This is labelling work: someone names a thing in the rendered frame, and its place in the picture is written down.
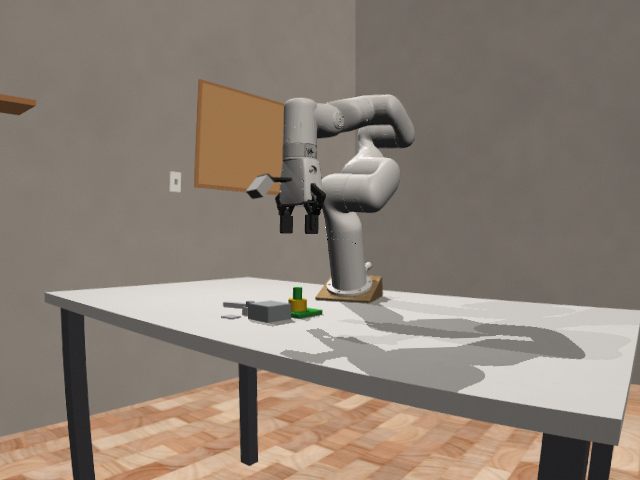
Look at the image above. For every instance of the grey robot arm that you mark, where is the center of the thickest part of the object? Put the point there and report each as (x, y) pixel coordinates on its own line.
(304, 122)

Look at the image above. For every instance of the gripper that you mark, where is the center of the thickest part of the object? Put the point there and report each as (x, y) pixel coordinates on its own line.
(295, 193)

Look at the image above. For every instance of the gold round nut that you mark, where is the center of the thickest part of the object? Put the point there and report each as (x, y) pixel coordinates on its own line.
(298, 305)

